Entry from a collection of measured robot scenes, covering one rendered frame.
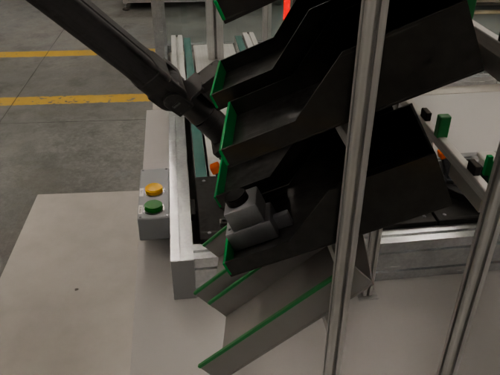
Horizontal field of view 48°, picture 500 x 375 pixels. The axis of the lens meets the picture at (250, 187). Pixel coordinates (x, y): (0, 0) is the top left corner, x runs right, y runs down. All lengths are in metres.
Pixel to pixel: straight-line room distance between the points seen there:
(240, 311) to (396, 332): 0.34
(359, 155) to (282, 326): 0.29
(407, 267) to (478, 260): 0.51
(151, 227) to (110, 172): 2.08
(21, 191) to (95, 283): 2.08
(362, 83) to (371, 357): 0.64
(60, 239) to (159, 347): 0.42
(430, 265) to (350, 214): 0.64
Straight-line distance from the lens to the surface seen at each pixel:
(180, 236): 1.17
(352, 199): 0.61
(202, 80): 1.06
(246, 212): 0.71
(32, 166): 3.50
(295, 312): 0.75
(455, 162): 0.76
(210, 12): 2.14
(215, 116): 1.10
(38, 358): 1.12
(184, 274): 1.12
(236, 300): 0.92
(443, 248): 1.23
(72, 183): 3.26
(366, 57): 0.54
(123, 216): 1.42
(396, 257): 1.20
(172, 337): 1.10
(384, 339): 1.11
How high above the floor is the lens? 1.67
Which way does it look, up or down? 33 degrees down
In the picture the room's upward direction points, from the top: straight up
